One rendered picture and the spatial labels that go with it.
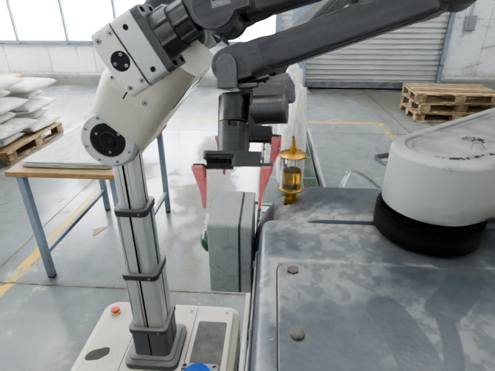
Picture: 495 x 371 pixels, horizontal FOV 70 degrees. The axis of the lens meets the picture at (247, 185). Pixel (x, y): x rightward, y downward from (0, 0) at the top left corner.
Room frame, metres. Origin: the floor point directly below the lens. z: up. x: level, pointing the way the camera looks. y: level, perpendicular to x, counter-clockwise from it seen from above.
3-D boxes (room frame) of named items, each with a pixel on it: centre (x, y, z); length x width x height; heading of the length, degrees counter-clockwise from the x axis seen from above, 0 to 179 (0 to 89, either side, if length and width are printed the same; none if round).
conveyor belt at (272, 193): (3.07, -0.36, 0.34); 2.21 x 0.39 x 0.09; 176
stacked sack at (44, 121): (4.46, 2.77, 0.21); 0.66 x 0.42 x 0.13; 179
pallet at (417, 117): (5.54, -3.14, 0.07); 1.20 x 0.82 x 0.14; 84
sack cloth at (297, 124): (2.35, -0.31, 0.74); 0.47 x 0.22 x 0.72; 174
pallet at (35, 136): (4.15, 2.97, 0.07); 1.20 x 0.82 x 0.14; 179
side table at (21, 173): (2.16, 0.95, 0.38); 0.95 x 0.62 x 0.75; 176
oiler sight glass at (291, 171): (0.34, -0.05, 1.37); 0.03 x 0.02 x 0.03; 176
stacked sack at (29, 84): (4.47, 2.73, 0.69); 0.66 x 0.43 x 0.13; 176
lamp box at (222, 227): (0.33, 0.02, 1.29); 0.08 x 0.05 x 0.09; 176
